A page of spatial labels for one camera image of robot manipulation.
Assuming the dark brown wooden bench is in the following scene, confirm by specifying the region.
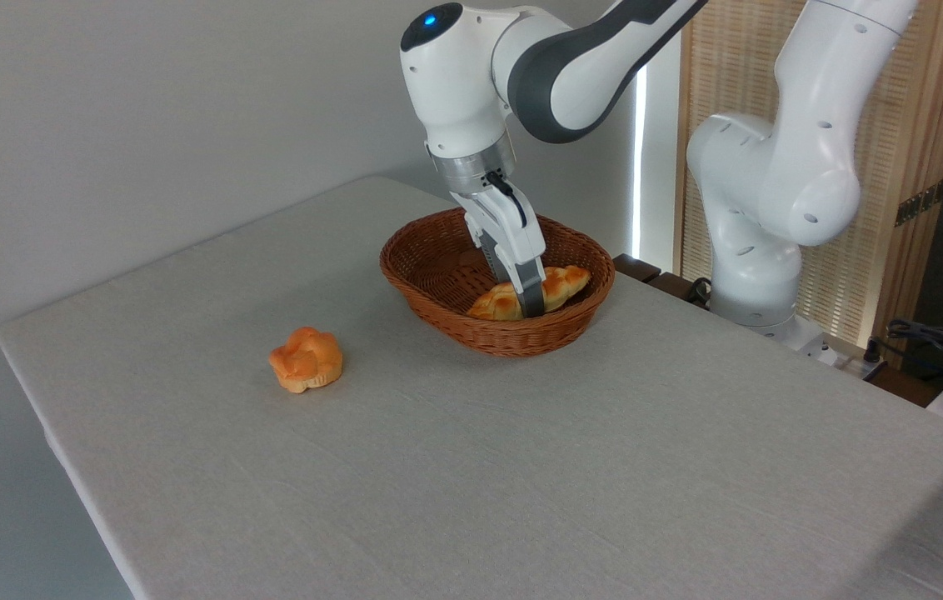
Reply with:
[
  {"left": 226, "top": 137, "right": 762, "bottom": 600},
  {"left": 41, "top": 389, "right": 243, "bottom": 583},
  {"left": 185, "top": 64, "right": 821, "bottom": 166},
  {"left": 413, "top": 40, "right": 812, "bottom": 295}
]
[{"left": 613, "top": 254, "right": 714, "bottom": 308}]

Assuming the dark metal screen hinge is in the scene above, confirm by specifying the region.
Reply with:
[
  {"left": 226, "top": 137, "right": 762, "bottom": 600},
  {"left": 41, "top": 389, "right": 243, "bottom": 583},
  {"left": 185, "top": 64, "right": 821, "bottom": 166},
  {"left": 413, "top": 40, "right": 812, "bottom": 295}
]
[{"left": 895, "top": 177, "right": 943, "bottom": 228}]

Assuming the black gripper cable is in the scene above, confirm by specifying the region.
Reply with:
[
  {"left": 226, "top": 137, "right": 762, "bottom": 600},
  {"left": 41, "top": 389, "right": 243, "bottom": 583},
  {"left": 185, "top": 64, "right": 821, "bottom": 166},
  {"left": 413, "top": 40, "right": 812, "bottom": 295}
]
[{"left": 484, "top": 171, "right": 529, "bottom": 231}]

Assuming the grey tablecloth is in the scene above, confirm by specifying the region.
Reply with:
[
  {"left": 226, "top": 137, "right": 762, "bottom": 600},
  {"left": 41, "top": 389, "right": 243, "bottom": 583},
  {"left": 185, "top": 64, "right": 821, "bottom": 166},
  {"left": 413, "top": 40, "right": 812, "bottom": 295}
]
[{"left": 0, "top": 175, "right": 943, "bottom": 600}]

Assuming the black cable bundle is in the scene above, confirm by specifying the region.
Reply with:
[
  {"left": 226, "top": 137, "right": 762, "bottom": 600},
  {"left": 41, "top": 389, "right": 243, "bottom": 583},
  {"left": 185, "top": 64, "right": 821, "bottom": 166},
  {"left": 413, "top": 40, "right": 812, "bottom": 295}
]
[{"left": 865, "top": 318, "right": 943, "bottom": 394}]

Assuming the round flower-shaped bun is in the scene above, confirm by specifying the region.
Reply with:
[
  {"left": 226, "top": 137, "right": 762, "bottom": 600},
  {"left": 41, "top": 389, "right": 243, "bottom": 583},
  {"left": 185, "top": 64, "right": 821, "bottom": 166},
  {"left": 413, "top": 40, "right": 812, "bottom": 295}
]
[{"left": 268, "top": 327, "right": 345, "bottom": 394}]

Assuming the brown wicker basket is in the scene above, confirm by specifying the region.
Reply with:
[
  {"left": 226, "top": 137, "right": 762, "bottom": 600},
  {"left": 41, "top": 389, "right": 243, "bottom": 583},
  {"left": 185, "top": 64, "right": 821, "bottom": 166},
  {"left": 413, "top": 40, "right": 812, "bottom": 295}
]
[{"left": 379, "top": 205, "right": 616, "bottom": 358}]

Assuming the long braided bread loaf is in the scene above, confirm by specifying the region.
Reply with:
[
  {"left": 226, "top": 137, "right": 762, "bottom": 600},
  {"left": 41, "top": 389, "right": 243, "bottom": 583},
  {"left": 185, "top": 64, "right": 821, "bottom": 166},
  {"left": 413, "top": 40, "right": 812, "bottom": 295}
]
[{"left": 467, "top": 265, "right": 591, "bottom": 322}]

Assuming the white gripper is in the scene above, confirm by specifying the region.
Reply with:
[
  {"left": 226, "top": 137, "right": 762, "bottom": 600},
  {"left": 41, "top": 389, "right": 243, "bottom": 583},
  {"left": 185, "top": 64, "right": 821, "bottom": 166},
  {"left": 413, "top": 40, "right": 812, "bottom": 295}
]
[{"left": 449, "top": 187, "right": 547, "bottom": 319}]

